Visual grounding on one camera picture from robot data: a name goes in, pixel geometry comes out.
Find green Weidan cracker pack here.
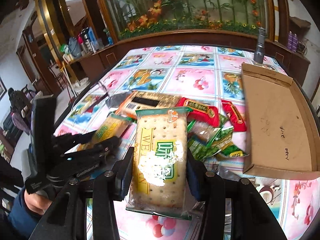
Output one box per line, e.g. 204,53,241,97
77,113,133,151
126,107,191,219

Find brown cardboard box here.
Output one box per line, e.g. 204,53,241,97
241,63,319,180

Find orange cracker pack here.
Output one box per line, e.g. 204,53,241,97
115,90,181,119

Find silver foil snack bag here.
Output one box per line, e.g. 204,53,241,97
105,92,132,108

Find person left hand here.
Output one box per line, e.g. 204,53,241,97
24,191,52,216

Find red snack packet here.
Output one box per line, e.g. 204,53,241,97
221,100,247,132
175,98,220,127

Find purple bottle pair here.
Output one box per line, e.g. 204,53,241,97
287,31,298,53

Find purple framed eyeglasses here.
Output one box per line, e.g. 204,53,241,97
97,81,109,98

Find green pea snack packet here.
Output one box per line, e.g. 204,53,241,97
187,120,234,162

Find floral tablecloth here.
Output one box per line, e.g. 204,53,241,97
54,45,319,239

